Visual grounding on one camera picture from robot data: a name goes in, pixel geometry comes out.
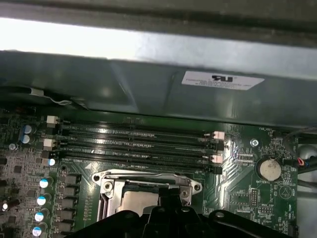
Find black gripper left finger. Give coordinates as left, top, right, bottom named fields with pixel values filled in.
left=70, top=187, right=174, bottom=238

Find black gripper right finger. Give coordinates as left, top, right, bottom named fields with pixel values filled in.
left=169, top=187, right=292, bottom=238

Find silver-topped CPU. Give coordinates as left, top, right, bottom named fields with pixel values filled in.
left=122, top=190, right=161, bottom=217

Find metal socket cover frame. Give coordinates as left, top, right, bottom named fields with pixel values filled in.
left=99, top=178, right=194, bottom=223

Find metal wire locking lever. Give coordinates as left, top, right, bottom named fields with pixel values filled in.
left=101, top=169, right=189, bottom=180

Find CPU socket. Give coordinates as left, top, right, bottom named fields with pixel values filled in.
left=91, top=169, right=203, bottom=224

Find RAM slot black latches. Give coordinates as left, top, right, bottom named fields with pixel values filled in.
left=59, top=131, right=223, bottom=151
left=58, top=155, right=221, bottom=175

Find black pin header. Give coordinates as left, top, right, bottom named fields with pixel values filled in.
left=250, top=188, right=259, bottom=206

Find green motherboard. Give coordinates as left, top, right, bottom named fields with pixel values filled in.
left=0, top=105, right=300, bottom=238

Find round coin battery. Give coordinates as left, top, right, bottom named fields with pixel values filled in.
left=257, top=157, right=282, bottom=181

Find dark blue capacitor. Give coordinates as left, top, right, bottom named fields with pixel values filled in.
left=21, top=124, right=38, bottom=136
left=21, top=134, right=37, bottom=144

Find white certification label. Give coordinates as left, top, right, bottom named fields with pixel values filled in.
left=181, top=70, right=265, bottom=92

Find black and grey PC case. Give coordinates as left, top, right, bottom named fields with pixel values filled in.
left=0, top=0, right=317, bottom=238

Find black connector red wire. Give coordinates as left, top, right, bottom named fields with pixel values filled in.
left=296, top=157, right=310, bottom=168

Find black cable bundle white tape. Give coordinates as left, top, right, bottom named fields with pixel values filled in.
left=0, top=85, right=89, bottom=110

